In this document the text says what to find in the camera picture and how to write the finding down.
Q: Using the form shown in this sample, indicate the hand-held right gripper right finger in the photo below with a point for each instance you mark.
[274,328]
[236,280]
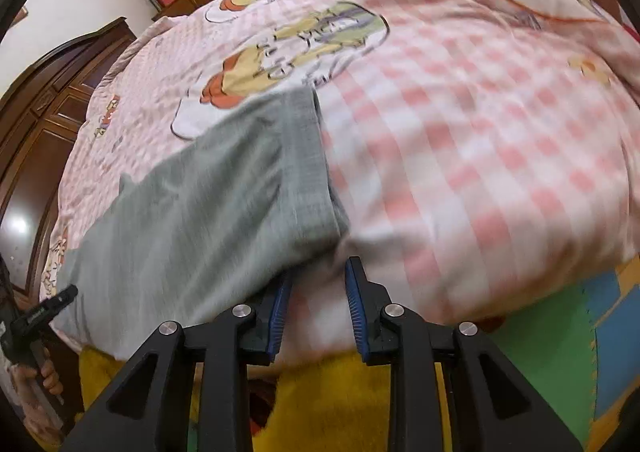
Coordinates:
[354,312]

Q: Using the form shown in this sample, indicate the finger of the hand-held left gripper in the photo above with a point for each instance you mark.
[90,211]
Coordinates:
[52,302]

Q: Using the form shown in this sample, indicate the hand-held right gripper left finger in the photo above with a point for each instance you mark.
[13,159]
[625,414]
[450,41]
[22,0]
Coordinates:
[281,317]

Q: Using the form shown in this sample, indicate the grey pants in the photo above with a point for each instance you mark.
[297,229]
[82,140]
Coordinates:
[200,212]

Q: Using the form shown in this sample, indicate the person's left hand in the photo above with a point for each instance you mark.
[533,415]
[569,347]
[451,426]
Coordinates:
[50,376]

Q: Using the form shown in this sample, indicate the yellow fleece clothing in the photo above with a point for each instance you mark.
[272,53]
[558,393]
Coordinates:
[340,407]

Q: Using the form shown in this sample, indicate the dark wooden wardrobe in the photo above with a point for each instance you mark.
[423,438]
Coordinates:
[40,157]

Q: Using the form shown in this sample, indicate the colourful foam floor mat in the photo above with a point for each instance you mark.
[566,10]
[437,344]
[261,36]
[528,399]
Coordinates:
[550,332]

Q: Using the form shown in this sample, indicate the pink checked printed bed sheet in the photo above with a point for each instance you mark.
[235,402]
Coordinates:
[450,132]

